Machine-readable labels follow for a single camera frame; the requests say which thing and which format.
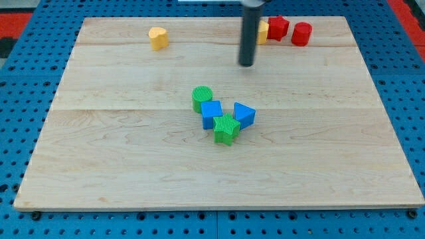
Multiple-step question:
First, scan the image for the green star block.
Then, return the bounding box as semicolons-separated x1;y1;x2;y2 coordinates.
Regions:
213;113;240;146

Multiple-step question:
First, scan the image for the yellow heart block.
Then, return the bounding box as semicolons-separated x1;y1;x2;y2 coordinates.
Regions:
148;27;169;51

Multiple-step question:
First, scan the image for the red star block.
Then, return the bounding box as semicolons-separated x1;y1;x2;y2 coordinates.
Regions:
267;15;290;42

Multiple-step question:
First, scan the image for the blue cube block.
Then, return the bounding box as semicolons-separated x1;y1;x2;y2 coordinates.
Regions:
201;100;223;129

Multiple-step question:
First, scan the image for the green cylinder block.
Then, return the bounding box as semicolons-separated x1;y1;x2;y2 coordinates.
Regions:
191;86;213;114

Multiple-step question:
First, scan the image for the blue triangle block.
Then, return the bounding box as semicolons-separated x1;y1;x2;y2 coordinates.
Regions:
234;102;256;130

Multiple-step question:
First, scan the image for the light wooden board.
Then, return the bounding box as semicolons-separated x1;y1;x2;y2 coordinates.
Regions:
14;16;424;212

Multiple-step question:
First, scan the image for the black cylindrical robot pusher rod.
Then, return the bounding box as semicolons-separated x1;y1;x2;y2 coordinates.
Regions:
238;0;266;67

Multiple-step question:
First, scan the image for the yellow pentagon block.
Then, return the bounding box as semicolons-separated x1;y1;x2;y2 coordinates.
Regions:
256;20;269;45

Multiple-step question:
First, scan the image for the red cylinder block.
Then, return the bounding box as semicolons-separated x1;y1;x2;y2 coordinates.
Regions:
291;22;313;46

